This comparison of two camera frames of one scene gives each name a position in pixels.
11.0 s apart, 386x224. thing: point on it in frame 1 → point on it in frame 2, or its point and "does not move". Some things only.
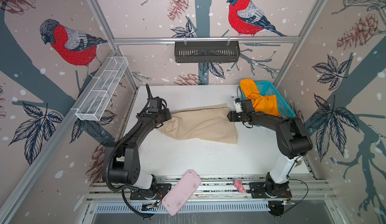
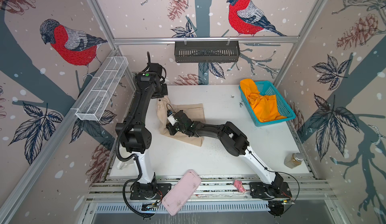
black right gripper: (233, 115) → (173, 129)
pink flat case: (178, 196) does not move
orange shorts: (267, 104) does not move
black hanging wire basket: (203, 53) does not move
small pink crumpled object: (238, 185) does not move
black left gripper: (168, 116) → (165, 91)
